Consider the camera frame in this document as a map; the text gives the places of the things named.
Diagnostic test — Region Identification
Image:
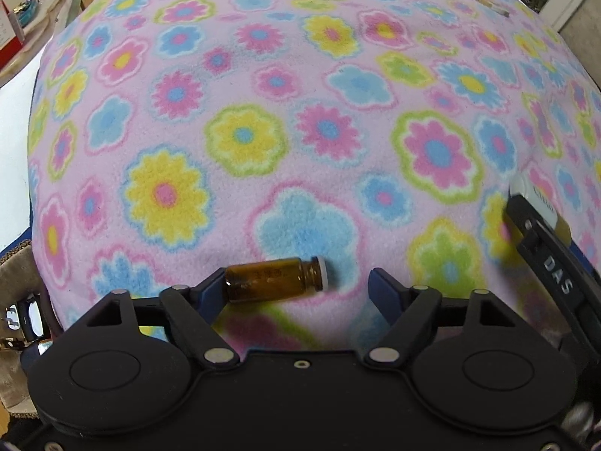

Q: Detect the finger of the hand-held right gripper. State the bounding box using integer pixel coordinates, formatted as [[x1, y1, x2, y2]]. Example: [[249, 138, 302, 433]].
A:
[[503, 195, 557, 246]]

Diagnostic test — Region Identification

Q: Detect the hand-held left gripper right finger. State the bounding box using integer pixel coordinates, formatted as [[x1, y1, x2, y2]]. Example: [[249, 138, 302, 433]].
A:
[[365, 268, 515, 366]]

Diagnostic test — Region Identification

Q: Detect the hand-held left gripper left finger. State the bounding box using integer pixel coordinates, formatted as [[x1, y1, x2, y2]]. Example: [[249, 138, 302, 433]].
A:
[[85, 268, 238, 368]]

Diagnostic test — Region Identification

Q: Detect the white and gold tube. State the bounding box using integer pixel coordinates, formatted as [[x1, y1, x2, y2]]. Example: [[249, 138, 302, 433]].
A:
[[509, 174, 574, 246]]

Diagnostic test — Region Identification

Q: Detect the brown glass vial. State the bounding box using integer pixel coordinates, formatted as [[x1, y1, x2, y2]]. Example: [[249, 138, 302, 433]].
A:
[[224, 256, 332, 304]]

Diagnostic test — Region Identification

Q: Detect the floral fleece blanket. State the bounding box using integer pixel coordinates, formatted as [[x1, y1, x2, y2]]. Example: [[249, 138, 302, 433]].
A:
[[26, 0, 601, 353]]

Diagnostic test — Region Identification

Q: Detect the red and white box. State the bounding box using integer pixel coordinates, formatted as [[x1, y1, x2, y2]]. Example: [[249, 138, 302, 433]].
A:
[[0, 0, 26, 69]]

